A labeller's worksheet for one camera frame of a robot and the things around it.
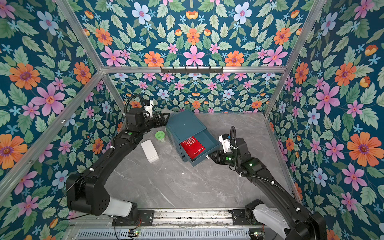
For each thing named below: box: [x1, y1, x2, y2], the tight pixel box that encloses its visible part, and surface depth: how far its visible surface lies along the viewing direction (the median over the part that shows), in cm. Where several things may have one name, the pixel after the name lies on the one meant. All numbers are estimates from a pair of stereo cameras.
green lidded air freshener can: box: [154, 130, 166, 143], surface depth 103 cm
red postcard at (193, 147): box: [180, 136, 206, 160], surface depth 85 cm
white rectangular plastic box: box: [141, 139, 160, 163], surface depth 95 cm
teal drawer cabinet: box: [165, 109, 221, 167], surface depth 85 cm
